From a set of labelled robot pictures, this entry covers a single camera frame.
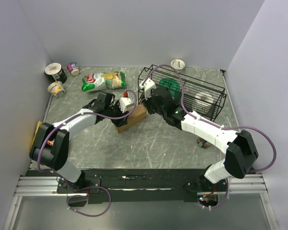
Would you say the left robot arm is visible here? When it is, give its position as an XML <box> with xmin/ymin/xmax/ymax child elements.
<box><xmin>29</xmin><ymin>92</ymin><xmax>136</xmax><ymax>193</ymax></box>

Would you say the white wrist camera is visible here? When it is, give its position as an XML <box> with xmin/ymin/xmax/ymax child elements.
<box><xmin>119</xmin><ymin>92</ymin><xmax>134</xmax><ymax>113</ymax></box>
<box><xmin>139</xmin><ymin>79</ymin><xmax>156</xmax><ymax>100</ymax></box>

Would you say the green white chips bag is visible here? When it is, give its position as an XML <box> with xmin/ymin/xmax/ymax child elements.
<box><xmin>82</xmin><ymin>71</ymin><xmax>126</xmax><ymax>92</ymax></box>

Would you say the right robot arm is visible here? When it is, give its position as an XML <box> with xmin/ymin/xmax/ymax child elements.
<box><xmin>140</xmin><ymin>86</ymin><xmax>258</xmax><ymax>191</ymax></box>

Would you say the dark blue soup can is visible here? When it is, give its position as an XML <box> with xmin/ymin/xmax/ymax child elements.
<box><xmin>197</xmin><ymin>137</ymin><xmax>212</xmax><ymax>149</ymax></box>

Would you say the yellow snack bag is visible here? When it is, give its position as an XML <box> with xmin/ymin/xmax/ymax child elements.
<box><xmin>31</xmin><ymin>121</ymin><xmax>54</xmax><ymax>151</ymax></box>

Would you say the white tape roll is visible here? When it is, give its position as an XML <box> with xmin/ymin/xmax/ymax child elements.
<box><xmin>194</xmin><ymin>92</ymin><xmax>214</xmax><ymax>115</ymax></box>

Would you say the brown cardboard express box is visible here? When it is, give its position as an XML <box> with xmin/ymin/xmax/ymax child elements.
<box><xmin>115</xmin><ymin>104</ymin><xmax>147</xmax><ymax>133</ymax></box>

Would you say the black wire rack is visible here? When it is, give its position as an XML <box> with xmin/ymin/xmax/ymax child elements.
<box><xmin>137</xmin><ymin>64</ymin><xmax>227</xmax><ymax>122</ymax></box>

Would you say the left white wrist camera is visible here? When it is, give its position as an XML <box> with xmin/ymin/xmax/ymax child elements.
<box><xmin>119</xmin><ymin>92</ymin><xmax>134</xmax><ymax>113</ymax></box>

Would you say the black tall yogurt cup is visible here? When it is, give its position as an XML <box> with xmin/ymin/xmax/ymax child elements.
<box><xmin>45</xmin><ymin>63</ymin><xmax>67</xmax><ymax>83</ymax></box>

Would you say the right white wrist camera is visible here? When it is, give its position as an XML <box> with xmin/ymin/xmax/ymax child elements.
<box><xmin>139</xmin><ymin>79</ymin><xmax>156</xmax><ymax>100</ymax></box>

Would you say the orange white yogurt cup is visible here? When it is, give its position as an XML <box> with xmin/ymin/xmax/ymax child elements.
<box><xmin>48</xmin><ymin>81</ymin><xmax>65</xmax><ymax>97</ymax></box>

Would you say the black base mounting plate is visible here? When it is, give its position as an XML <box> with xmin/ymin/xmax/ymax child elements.
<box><xmin>57</xmin><ymin>169</ymin><xmax>227</xmax><ymax>204</ymax></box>

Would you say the aluminium frame rail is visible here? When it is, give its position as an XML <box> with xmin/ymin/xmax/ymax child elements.
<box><xmin>3</xmin><ymin>174</ymin><xmax>279</xmax><ymax>230</ymax></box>

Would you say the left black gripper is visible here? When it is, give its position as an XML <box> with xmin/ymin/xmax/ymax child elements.
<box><xmin>105</xmin><ymin>100</ymin><xmax>130</xmax><ymax>127</ymax></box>

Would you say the purple yogurt cup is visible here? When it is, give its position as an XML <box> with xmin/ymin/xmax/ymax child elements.
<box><xmin>67</xmin><ymin>62</ymin><xmax>80</xmax><ymax>76</ymax></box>

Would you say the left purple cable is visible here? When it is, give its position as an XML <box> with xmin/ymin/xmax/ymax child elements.
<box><xmin>36</xmin><ymin>90</ymin><xmax>138</xmax><ymax>218</ymax></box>

